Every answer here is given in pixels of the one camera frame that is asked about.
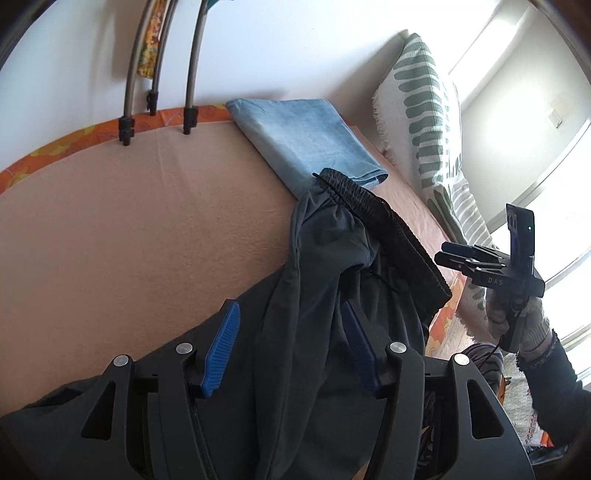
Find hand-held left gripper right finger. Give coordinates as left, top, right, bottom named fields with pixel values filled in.
left=342, top=300, right=536, bottom=480

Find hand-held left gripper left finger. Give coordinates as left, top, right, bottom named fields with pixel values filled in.
left=65, top=299, right=242, bottom=480

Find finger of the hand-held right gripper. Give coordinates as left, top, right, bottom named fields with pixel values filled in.
left=441, top=242, right=509, bottom=265
left=434, top=252, right=509, bottom=278

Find dark grey pants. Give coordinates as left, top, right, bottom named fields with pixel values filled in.
left=0, top=168, right=453, bottom=480

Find person's right forearm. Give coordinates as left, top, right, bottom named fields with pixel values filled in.
left=516, top=331, right=591, bottom=446

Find person's right hand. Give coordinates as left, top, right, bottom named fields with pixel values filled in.
left=484, top=294, right=551, bottom=366

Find white framed window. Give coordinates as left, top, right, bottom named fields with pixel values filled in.
left=487, top=182, right=591, bottom=386
left=449, top=0, right=557, bottom=95

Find patterned floor rug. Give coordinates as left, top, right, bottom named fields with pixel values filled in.
left=501, top=355, right=555, bottom=448

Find white green patterned pillow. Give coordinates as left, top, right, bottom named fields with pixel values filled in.
left=372, top=32, right=504, bottom=342

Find bed with peach sheet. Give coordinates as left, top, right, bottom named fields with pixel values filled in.
left=0, top=121, right=462, bottom=416

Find folded light blue jeans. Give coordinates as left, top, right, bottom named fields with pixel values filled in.
left=225, top=98, right=389, bottom=197

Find metal tripod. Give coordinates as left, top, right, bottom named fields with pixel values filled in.
left=117, top=0, right=208, bottom=147

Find orange floral bedsheet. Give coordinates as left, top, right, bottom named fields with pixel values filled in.
left=0, top=105, right=476, bottom=358

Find colourful floral cloth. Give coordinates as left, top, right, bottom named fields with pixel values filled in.
left=137, top=0, right=169, bottom=78

